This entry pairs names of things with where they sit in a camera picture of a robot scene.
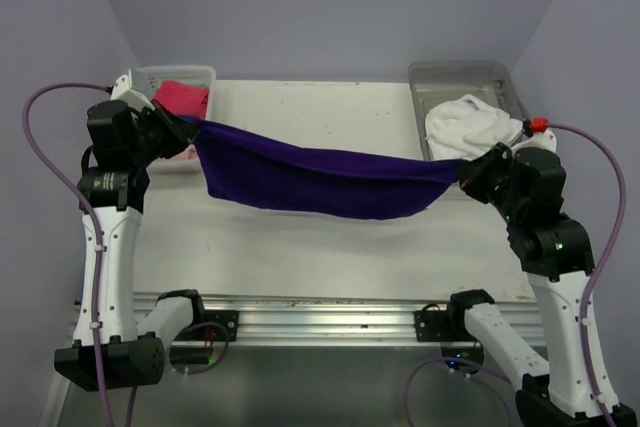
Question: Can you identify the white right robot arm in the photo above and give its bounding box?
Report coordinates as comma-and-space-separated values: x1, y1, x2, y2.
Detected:
445, 143, 638, 426

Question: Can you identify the purple towel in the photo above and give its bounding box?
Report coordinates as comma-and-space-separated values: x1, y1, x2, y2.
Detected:
194, 120, 463, 220

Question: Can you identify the pink red towel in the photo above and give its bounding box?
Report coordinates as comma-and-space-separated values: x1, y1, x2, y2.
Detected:
152, 80, 210, 119

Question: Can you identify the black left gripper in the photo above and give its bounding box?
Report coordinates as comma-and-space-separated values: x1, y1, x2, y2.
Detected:
128, 98, 199, 166

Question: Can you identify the aluminium mounting rail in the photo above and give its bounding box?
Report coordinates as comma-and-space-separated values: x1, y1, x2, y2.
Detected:
124, 296, 556, 346

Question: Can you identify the light pink rolled towel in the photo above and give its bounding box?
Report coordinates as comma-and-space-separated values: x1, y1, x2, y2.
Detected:
155, 145, 198, 163

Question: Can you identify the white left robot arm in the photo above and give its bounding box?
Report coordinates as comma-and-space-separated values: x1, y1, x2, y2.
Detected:
54, 100, 208, 392

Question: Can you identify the blue rolled towel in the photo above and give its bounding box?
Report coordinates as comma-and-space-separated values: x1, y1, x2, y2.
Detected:
180, 116, 201, 125

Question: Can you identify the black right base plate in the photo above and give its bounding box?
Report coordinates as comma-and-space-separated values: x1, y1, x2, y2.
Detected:
413, 303, 474, 343

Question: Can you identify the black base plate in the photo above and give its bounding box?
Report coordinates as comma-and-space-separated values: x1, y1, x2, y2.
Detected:
176, 309, 240, 342
413, 303, 474, 343

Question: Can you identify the white plastic basket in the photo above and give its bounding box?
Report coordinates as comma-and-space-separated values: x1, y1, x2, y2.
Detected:
134, 65, 216, 175

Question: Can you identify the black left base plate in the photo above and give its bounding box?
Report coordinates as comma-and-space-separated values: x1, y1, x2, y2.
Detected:
176, 309, 240, 342

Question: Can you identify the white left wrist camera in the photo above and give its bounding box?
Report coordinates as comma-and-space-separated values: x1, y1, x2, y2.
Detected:
110, 69, 153, 111

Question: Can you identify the white towel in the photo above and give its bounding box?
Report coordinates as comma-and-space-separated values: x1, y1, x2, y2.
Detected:
425, 94, 523, 160

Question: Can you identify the clear plastic bin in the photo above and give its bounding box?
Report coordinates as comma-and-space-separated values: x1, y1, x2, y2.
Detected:
408, 60, 529, 161

